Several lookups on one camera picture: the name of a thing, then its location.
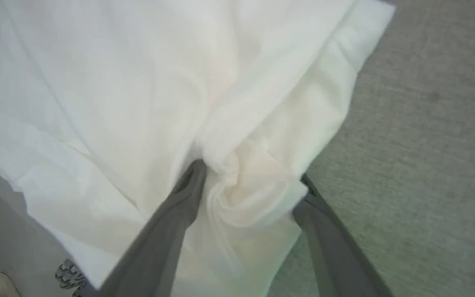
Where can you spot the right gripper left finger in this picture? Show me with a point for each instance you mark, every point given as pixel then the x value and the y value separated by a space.
pixel 163 239

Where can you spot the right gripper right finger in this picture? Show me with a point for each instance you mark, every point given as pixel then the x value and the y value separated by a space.
pixel 336 247

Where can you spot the white t-shirt with grey stitching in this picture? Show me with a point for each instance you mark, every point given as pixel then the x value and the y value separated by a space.
pixel 138 103

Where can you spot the grey fabric sofa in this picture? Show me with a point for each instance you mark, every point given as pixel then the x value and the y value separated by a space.
pixel 427 165

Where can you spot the white shoe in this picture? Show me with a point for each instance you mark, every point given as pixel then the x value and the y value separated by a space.
pixel 0 285

